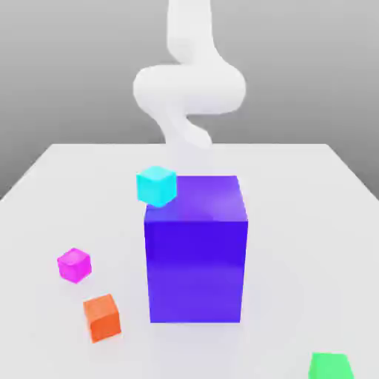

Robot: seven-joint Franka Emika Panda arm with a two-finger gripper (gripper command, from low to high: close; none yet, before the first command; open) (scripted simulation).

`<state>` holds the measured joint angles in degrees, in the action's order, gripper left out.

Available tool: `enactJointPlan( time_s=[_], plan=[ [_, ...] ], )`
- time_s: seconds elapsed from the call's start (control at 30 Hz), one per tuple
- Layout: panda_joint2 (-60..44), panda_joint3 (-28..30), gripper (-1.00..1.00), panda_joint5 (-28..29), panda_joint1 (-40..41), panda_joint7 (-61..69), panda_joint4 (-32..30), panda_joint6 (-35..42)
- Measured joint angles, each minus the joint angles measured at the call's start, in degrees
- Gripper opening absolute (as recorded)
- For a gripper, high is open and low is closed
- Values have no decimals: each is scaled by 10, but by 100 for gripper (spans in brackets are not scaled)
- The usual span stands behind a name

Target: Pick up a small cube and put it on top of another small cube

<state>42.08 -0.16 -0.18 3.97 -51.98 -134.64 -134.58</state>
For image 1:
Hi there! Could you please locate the small green cube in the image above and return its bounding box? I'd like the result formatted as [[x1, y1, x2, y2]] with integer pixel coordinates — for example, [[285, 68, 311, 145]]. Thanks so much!
[[307, 352, 355, 379]]

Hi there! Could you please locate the small magenta cube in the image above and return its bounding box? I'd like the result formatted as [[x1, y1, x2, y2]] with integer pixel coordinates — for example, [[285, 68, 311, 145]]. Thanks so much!
[[56, 247, 93, 284]]

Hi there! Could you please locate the small cyan cube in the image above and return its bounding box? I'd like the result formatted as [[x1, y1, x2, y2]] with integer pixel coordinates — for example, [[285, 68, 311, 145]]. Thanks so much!
[[135, 165, 178, 209]]

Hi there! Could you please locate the small orange cube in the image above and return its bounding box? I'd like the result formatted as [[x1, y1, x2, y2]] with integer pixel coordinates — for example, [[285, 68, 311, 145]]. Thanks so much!
[[82, 293, 122, 344]]

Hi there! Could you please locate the large blue box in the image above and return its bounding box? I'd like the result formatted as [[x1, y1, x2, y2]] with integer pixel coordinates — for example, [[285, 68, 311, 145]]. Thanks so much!
[[144, 175, 249, 324]]

